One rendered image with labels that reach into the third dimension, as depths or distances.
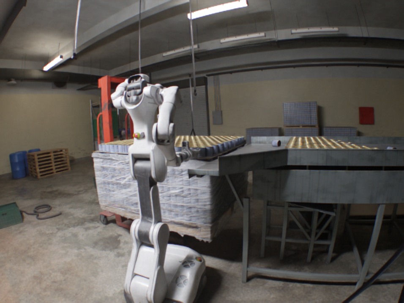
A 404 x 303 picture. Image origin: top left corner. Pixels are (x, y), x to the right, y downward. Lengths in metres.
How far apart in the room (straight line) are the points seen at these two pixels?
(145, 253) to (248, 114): 9.89
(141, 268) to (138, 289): 0.15
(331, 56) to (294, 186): 9.90
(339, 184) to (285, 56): 9.82
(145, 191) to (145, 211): 0.14
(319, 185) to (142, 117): 1.18
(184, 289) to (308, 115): 8.10
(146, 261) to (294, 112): 8.15
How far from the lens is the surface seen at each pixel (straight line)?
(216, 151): 1.79
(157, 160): 1.29
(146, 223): 1.42
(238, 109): 11.01
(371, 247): 1.78
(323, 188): 1.48
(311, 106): 8.90
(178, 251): 1.85
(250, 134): 9.14
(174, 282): 1.61
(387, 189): 1.60
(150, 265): 1.46
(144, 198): 1.38
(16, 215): 4.13
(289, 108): 8.92
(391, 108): 11.52
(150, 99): 1.27
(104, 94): 2.92
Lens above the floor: 1.36
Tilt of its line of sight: 8 degrees down
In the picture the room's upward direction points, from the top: 3 degrees counter-clockwise
